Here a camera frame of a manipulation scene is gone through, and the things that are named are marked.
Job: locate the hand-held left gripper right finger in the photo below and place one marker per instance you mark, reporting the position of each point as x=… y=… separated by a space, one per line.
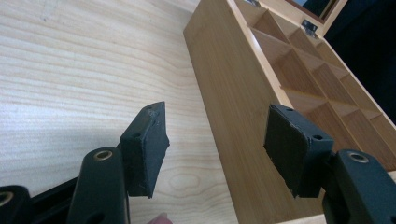
x=292 y=146

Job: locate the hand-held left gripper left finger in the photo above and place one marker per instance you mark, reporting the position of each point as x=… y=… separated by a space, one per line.
x=144 y=149

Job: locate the wooden compartment box with lid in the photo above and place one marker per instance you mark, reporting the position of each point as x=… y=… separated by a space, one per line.
x=236 y=93

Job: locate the metal box hinge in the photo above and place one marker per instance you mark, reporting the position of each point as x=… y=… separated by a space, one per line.
x=309 y=28
x=253 y=2

